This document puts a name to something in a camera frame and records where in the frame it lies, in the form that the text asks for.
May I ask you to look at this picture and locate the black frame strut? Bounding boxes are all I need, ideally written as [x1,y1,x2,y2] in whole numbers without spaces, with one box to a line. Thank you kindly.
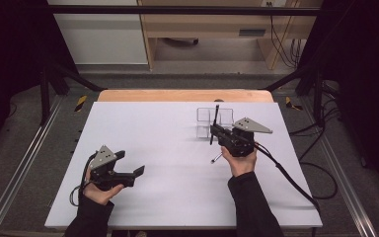
[38,61,108,125]
[263,63,326,126]

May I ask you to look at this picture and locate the aluminium rail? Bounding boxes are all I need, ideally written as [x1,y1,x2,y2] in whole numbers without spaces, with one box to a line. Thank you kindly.
[300,98,379,237]
[0,95,64,237]

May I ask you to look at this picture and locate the clear acrylic organizer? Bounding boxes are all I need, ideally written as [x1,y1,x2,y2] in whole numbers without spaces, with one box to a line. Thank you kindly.
[195,107,235,140]

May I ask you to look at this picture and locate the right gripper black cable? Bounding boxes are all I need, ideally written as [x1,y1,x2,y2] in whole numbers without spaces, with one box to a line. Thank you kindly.
[252,141,322,215]

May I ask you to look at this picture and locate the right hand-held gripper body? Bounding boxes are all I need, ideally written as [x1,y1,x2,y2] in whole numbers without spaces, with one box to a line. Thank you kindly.
[218,117,273,158]

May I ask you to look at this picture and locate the wooden desk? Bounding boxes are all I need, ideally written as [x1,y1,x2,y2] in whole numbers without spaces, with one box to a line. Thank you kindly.
[137,0,324,71]

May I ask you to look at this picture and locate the person's left hand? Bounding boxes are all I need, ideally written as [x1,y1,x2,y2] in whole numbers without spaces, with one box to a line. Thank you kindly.
[82,169,125,206]

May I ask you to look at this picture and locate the white cabinet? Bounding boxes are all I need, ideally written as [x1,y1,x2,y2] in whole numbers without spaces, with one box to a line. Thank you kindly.
[45,0,149,65]

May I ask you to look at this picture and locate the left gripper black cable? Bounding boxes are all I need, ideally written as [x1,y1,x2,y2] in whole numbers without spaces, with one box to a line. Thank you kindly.
[69,152,97,207]

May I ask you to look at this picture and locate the white table board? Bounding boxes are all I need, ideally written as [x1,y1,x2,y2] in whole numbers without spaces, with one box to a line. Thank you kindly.
[43,101,324,229]

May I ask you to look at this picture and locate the wooden table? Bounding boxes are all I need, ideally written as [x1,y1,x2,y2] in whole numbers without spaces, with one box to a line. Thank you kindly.
[97,89,274,103]

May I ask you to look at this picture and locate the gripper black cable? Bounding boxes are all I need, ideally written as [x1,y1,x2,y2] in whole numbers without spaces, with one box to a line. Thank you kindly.
[252,141,322,215]
[69,152,97,207]

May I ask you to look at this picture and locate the black frame crossbar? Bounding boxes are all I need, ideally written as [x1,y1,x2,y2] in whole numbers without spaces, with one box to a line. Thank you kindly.
[45,4,324,17]

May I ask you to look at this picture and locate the yellow-handled tool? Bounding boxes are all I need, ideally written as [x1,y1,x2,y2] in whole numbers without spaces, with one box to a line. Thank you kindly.
[74,95,89,113]
[284,96,304,112]

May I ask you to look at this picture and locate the yellow-handled tool right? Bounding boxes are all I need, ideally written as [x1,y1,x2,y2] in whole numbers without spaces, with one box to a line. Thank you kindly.
[284,96,304,112]

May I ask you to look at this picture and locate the black desk cables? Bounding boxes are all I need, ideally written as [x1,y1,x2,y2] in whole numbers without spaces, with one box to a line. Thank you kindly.
[265,1,303,69]

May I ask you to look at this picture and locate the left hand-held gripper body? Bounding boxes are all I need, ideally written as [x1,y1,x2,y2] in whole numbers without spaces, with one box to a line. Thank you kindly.
[88,144,136,192]

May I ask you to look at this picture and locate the yellow-handled tool left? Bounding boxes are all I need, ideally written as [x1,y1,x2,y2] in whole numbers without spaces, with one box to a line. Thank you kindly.
[74,95,89,113]

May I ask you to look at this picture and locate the black curtain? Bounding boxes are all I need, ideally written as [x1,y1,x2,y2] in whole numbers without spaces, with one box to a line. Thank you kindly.
[297,0,379,201]
[0,0,77,161]

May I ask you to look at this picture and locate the person's right hand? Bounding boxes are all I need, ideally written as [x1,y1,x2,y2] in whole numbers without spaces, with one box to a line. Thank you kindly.
[220,145,259,178]

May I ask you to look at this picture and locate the black floor cables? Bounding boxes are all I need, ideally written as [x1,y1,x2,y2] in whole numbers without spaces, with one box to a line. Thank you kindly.
[289,80,343,201]

